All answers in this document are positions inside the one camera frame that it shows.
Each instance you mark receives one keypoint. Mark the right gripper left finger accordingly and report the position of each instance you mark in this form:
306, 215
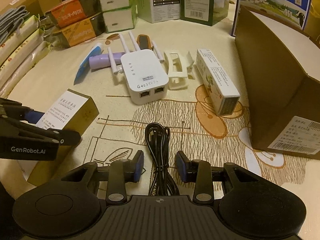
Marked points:
120, 173

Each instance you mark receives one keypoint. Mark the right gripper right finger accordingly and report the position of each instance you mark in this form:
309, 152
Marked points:
198, 172

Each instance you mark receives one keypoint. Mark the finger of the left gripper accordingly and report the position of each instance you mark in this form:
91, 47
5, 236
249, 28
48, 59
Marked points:
32, 116

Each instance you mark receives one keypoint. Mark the gold white small box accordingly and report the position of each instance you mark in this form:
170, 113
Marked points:
71, 111

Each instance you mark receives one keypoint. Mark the long white medicine box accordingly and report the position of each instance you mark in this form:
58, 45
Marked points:
220, 88

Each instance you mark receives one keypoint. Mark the white wifi router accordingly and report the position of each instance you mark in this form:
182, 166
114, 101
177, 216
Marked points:
146, 79

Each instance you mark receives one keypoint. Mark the white plastic clip holder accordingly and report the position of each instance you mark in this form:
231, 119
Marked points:
180, 69

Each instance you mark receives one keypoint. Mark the white long packages stack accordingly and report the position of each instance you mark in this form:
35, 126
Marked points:
22, 46

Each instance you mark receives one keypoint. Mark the purple tube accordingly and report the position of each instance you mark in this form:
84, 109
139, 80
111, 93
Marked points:
103, 61

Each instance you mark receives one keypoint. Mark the orange beef rice box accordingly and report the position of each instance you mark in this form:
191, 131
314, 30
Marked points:
72, 11

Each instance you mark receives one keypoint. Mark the orange black small device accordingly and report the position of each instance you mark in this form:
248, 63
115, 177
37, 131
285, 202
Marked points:
144, 42

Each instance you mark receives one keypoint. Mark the brown cardboard storage box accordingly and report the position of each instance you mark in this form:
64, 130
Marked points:
281, 70

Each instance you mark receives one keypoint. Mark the green white tissue box stack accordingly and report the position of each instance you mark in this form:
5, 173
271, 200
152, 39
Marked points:
118, 15

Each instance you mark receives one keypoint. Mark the dark green product box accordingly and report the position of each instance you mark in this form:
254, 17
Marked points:
207, 12

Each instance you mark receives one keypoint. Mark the white photo product box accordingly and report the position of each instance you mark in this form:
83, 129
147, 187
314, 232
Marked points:
160, 0

